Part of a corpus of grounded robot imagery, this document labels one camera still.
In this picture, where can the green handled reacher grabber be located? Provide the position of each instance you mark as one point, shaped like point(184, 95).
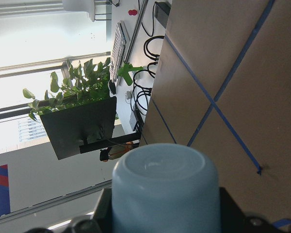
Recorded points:
point(130, 43)

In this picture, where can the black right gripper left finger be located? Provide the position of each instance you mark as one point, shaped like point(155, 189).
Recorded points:
point(102, 217)

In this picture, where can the light blue cup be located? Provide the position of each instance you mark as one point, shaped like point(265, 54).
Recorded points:
point(165, 188)

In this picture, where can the black monitor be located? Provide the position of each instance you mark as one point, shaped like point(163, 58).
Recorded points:
point(73, 127)

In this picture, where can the green potted plant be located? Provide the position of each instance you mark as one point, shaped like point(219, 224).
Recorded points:
point(84, 84)

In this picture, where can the red small object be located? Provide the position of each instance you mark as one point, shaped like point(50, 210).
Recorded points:
point(132, 12)

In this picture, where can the black computer mouse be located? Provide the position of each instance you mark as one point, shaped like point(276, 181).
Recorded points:
point(112, 87)

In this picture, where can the black power adapter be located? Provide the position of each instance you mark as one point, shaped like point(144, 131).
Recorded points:
point(161, 12)

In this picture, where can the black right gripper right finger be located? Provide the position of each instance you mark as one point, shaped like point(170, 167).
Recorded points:
point(232, 217)

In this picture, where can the white keyboard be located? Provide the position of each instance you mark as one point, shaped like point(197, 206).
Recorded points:
point(119, 51)

